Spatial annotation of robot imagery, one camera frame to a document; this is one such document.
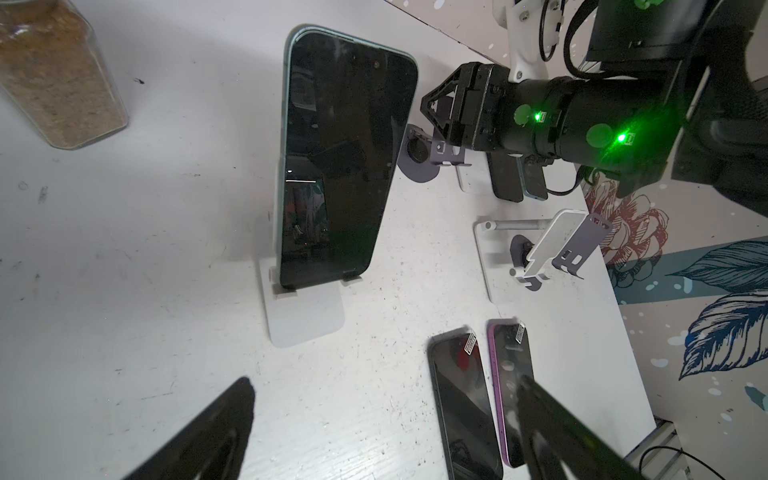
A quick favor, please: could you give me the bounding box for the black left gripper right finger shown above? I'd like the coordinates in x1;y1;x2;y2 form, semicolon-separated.
517;376;642;479

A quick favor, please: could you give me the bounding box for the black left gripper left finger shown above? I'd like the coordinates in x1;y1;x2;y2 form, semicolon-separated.
127;377;256;479

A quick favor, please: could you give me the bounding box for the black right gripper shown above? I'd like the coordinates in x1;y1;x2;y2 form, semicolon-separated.
420;62;511;152

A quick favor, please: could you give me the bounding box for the purple phone with sticker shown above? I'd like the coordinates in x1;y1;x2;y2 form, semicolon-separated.
487;319;534;468

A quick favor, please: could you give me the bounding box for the black phone with sticker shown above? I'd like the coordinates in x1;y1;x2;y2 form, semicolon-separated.
427;327;503;479

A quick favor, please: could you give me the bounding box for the green-edged phone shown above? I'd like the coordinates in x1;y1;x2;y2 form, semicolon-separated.
277;25;418;290

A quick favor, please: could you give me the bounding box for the teal phone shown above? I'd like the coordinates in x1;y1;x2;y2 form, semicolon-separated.
520;158;549;201

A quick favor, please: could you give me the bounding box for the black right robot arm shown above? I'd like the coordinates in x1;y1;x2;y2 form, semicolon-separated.
420;1;767;214

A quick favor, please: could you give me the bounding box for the dark round stand back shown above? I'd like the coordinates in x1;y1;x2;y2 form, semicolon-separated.
397;124;470;183

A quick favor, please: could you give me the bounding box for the dark round stand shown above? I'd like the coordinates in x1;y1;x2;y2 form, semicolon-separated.
509;209;612;292
397;124;470;183

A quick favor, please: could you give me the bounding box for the white stand far right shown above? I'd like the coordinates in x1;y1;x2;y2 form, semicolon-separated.
455;162;494;197

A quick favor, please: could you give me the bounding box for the white stand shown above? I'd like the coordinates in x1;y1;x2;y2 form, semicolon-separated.
258;257;362;348
473;209;588;305
455;162;494;197

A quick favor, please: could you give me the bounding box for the white stand back left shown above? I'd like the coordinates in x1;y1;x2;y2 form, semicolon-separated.
258;257;362;348

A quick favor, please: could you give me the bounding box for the white stand front centre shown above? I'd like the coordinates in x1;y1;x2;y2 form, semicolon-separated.
473;209;588;305

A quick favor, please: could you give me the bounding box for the dark round stand front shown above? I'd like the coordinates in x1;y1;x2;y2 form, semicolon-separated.
509;209;612;292

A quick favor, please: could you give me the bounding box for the brown spice glass jar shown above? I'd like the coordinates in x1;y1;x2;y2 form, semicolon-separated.
1;1;129;150

